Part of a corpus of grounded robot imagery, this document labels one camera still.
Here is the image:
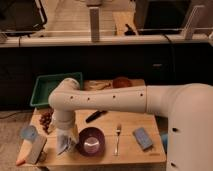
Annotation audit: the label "brown wooden bowl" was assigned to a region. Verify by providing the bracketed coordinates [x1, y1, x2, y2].
[112, 77, 132, 88]

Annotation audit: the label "black monitor right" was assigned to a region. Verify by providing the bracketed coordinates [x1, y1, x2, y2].
[133, 0, 191, 35]

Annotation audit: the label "blue sponge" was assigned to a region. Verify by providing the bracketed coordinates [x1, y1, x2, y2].
[133, 127, 153, 150]

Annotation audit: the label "green plastic bin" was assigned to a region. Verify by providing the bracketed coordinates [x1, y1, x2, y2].
[30, 72, 84, 109]

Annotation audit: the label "purple bowl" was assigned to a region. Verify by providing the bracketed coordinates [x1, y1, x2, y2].
[76, 127, 105, 157]

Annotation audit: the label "black monitor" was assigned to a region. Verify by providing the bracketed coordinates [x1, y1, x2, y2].
[0, 0, 47, 32]
[133, 0, 191, 35]

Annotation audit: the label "black monitor left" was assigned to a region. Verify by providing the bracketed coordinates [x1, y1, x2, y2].
[0, 0, 47, 32]

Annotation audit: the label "white vertical post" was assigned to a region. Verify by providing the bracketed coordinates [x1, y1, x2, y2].
[89, 7, 100, 42]

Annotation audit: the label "purple grapes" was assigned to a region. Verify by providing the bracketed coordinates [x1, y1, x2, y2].
[39, 110, 53, 134]

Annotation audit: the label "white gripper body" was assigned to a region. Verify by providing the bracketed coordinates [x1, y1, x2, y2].
[52, 110, 78, 134]

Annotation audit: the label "black handled knife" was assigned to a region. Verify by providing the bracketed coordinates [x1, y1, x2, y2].
[86, 111, 107, 123]

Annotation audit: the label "banana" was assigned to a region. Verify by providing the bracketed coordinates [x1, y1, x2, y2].
[86, 81, 111, 90]

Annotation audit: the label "wooden table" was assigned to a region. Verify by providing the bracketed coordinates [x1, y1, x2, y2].
[23, 79, 166, 169]

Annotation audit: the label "silver fork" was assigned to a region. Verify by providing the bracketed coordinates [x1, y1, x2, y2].
[114, 124, 122, 156]

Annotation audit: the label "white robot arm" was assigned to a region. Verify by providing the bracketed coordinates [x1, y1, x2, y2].
[48, 78, 213, 171]

